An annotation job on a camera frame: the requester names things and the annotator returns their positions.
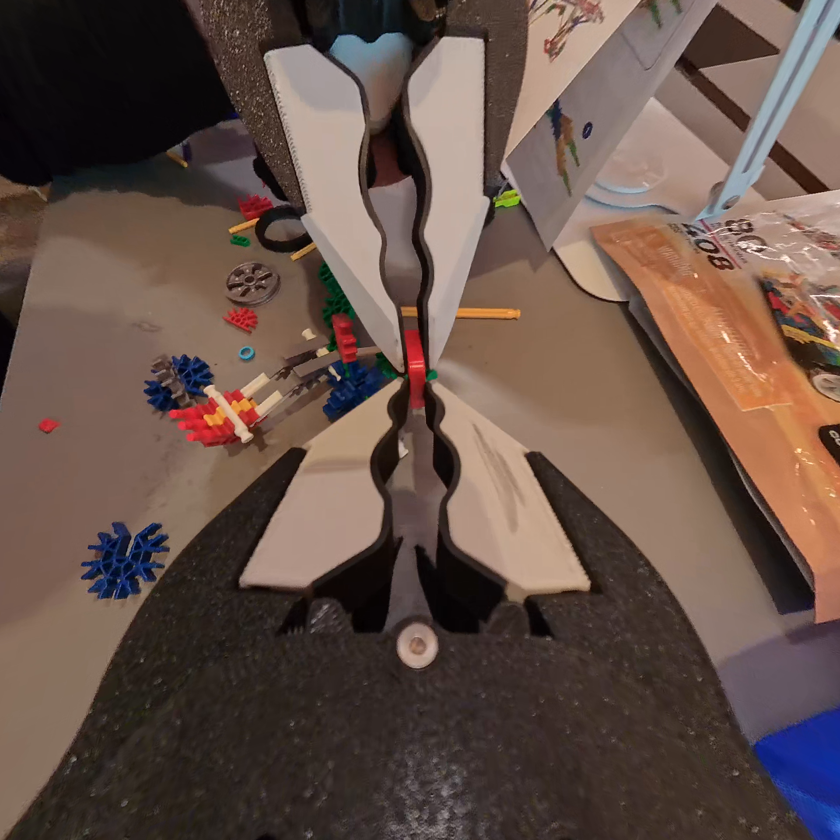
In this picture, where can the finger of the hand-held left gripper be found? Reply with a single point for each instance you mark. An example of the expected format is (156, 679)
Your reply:
(456, 164)
(328, 164)

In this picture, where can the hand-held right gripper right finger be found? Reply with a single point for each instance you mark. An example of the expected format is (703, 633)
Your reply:
(518, 518)

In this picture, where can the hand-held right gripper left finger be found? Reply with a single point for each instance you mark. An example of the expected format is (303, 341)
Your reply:
(315, 518)

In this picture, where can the blue and green toy model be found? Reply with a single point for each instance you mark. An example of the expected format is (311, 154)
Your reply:
(348, 390)

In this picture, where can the person's left hand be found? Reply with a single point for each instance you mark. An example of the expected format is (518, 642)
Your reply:
(390, 161)

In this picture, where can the short yellow rod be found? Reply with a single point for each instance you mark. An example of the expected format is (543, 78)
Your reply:
(303, 251)
(243, 226)
(176, 157)

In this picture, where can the black rubber tire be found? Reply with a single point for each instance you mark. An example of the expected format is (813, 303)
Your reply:
(262, 233)

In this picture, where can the white instruction booklet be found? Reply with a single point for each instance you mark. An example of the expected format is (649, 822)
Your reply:
(590, 151)

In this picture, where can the grey wheel hub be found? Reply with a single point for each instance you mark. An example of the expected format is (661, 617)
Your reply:
(253, 283)

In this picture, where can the long yellow rod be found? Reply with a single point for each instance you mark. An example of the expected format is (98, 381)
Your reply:
(485, 313)

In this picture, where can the white and pale blue stand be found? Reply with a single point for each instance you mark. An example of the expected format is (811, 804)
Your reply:
(640, 174)

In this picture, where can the blue and grey connector stack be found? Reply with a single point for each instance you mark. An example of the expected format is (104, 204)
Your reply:
(190, 374)

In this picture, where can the blue snowflake connector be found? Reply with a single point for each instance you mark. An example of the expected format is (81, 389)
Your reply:
(124, 564)

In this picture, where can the brown toy parts bag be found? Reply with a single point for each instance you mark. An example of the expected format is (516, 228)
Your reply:
(709, 315)

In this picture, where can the blue plastic bin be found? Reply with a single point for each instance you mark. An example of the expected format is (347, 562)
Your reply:
(807, 787)

